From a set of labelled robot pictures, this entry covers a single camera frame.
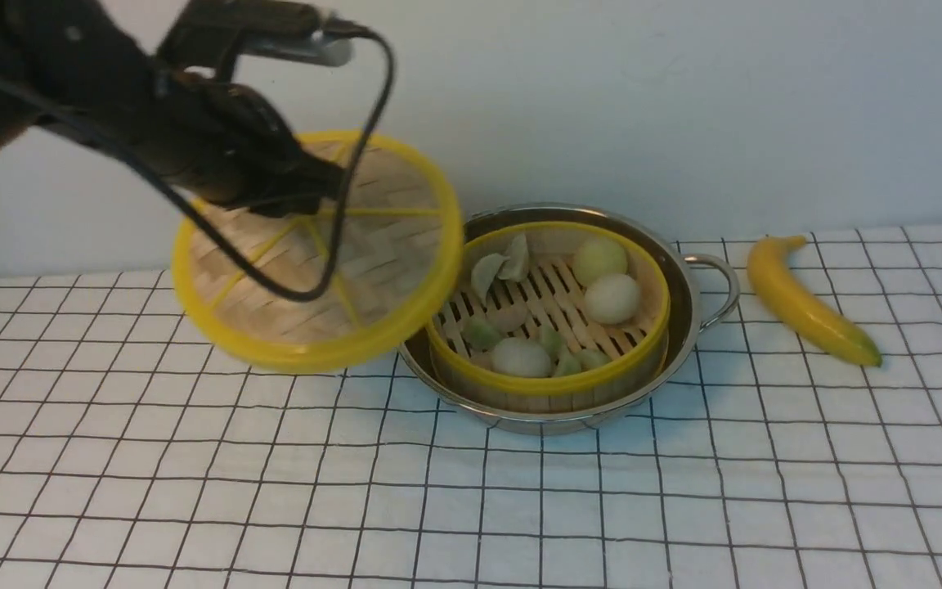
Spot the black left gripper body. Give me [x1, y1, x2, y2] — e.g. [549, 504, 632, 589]
[141, 70, 344, 218]

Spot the woven bamboo steamer lid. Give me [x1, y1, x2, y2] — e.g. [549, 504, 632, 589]
[171, 135, 464, 374]

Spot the bamboo steamer basket yellow rim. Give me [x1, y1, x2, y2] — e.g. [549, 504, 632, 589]
[426, 223, 671, 413]

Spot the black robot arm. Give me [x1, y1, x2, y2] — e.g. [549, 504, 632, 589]
[0, 1, 348, 217]

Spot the white dumpling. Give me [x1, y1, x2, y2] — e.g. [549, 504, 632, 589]
[470, 232, 531, 304]

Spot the green dumpling left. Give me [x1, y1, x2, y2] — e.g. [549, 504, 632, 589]
[461, 317, 507, 352]

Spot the green dumpling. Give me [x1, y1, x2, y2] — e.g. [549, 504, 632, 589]
[461, 317, 507, 352]
[537, 326, 612, 378]

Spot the white checkered tablecloth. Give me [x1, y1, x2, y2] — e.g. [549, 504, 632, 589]
[0, 225, 942, 588]

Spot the white round bun front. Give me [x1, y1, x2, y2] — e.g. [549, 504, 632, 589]
[489, 338, 554, 378]

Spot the white round bun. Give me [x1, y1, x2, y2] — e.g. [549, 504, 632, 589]
[489, 338, 554, 378]
[583, 273, 642, 325]

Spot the green round bun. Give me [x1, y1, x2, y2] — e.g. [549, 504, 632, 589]
[571, 237, 629, 289]

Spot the green dumpling front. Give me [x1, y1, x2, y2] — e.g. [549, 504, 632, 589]
[537, 326, 612, 378]

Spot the white round bun right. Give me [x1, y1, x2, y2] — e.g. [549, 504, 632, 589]
[583, 273, 642, 325]

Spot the yellow banana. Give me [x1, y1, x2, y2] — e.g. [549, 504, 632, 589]
[745, 235, 883, 366]

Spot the black camera cable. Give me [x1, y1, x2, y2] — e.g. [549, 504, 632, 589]
[0, 20, 397, 303]

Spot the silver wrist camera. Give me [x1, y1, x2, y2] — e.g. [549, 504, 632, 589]
[156, 1, 354, 83]

